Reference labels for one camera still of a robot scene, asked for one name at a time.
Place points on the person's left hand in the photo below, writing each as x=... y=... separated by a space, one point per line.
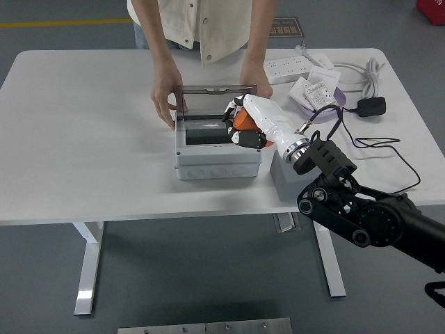
x=260 y=83

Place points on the person's right hand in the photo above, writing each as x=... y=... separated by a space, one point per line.
x=163 y=97

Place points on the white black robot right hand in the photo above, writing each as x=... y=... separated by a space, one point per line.
x=271 y=118

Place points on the orange cylindrical battery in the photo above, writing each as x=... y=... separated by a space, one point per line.
x=243 y=120

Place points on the transparent hinged box lid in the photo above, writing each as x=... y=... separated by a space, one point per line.
x=205 y=101

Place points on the grey plastic junction box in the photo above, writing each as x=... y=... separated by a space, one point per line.
x=215 y=163

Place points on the person's left forearm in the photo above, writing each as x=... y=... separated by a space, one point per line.
x=257 y=55

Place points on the person's right forearm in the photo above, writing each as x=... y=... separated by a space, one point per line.
x=161 y=59

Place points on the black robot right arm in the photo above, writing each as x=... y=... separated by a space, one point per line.
x=382 y=215

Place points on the small white adapter box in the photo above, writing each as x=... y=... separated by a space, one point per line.
x=323 y=61

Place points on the white power strip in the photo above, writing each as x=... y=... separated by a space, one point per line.
x=288 y=67

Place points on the white power plug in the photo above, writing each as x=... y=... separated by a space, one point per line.
x=301 y=47

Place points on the brown floor sign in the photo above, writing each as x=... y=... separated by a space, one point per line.
x=288 y=29

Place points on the grey block holder with hole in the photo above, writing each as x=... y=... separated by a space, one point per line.
x=283 y=181

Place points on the purple tray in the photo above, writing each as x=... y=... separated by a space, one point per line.
x=340 y=99

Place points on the person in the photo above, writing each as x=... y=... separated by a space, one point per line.
x=215 y=24

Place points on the black power adapter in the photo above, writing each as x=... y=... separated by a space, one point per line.
x=372 y=106

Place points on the grey metal floor plate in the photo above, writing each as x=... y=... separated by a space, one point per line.
x=286 y=222

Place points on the yellow floor tape line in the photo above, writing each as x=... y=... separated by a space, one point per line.
x=69 y=23

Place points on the white table leg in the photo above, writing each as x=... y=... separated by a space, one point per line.
x=330 y=257
x=88 y=271

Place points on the red object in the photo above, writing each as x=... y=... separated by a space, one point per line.
x=432 y=10

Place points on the grey metal plate with screws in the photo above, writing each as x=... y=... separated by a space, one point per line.
x=248 y=326
x=161 y=329

